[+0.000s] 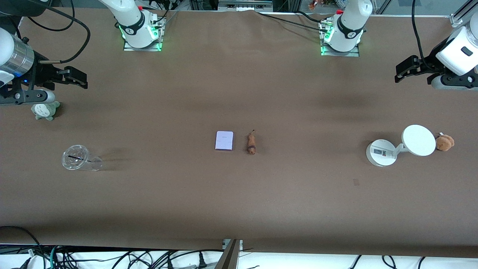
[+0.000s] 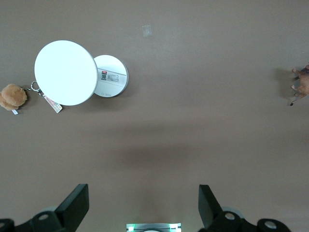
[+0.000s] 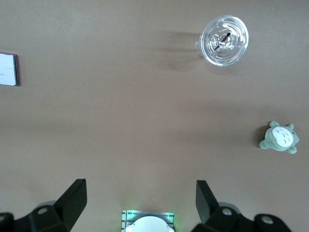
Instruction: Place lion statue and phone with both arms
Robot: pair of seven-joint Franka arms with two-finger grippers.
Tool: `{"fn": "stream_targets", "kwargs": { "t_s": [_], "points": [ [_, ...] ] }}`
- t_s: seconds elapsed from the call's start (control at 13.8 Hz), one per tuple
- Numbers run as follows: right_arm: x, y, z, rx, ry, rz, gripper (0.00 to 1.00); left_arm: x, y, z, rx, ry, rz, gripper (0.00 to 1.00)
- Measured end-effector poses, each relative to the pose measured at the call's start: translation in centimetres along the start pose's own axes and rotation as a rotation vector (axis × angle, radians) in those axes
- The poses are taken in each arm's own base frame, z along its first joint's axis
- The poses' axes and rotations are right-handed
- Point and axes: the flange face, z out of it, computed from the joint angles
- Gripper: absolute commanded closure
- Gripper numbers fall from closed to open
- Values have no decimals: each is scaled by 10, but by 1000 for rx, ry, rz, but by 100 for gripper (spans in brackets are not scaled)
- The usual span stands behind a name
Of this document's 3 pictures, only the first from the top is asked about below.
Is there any black looping floor cable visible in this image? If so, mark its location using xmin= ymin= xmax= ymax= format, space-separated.
xmin=0 ymin=226 xmax=42 ymax=258

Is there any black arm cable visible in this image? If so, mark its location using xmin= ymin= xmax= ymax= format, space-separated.
xmin=412 ymin=0 xmax=434 ymax=72
xmin=17 ymin=0 xmax=91 ymax=64

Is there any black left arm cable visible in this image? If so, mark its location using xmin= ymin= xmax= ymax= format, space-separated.
xmin=412 ymin=0 xmax=434 ymax=72

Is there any aluminium frame profile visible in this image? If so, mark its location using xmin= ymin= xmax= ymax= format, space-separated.
xmin=450 ymin=0 xmax=478 ymax=27

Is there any grey metal rail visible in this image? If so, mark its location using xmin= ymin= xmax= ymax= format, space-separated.
xmin=218 ymin=0 xmax=274 ymax=12

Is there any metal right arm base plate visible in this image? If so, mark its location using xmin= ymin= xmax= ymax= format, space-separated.
xmin=123 ymin=16 xmax=164 ymax=52

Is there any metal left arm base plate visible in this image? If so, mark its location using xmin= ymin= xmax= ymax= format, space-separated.
xmin=320 ymin=19 xmax=360 ymax=58

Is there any clear plastic cup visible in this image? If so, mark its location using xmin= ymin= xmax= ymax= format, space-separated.
xmin=61 ymin=145 xmax=103 ymax=172

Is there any black cable on table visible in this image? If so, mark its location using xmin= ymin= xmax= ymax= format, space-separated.
xmin=256 ymin=11 xmax=329 ymax=30

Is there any brown plush bear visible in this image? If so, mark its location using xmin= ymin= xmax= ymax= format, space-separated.
xmin=435 ymin=132 xmax=455 ymax=152

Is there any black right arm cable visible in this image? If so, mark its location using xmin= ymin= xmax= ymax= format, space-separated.
xmin=17 ymin=0 xmax=91 ymax=64

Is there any grey green plush toy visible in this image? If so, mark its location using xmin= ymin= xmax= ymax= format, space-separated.
xmin=31 ymin=101 xmax=60 ymax=121

